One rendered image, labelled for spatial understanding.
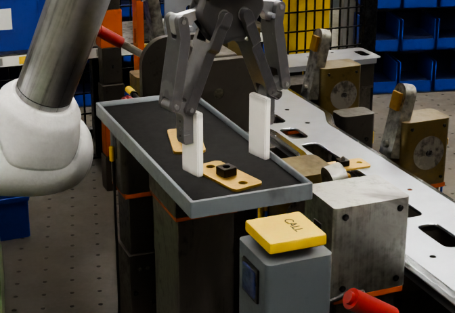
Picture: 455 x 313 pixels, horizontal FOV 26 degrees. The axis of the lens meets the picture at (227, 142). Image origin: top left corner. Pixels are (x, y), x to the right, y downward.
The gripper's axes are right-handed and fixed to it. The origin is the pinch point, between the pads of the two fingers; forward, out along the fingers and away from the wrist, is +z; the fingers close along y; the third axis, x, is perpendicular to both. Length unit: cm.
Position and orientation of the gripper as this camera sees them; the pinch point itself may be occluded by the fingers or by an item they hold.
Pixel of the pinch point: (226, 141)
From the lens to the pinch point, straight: 105.7
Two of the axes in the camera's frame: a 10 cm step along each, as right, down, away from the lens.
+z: 0.0, 9.4, 3.3
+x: -5.9, -2.7, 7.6
